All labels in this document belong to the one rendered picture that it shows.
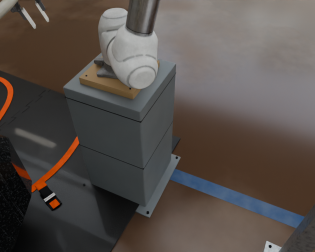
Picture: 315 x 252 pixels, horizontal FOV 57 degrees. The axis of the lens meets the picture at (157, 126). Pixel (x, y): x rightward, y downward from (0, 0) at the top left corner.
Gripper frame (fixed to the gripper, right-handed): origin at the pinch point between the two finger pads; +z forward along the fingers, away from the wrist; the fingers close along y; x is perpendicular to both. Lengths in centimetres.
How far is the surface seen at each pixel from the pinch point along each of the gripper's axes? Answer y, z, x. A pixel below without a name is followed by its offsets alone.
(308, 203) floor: -81, 154, 39
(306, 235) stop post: -54, 101, 70
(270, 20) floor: -201, 175, -178
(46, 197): 60, 98, -13
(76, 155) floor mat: 39, 105, -43
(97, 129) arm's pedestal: 7, 59, -2
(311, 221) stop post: -56, 91, 70
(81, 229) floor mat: 45, 108, 12
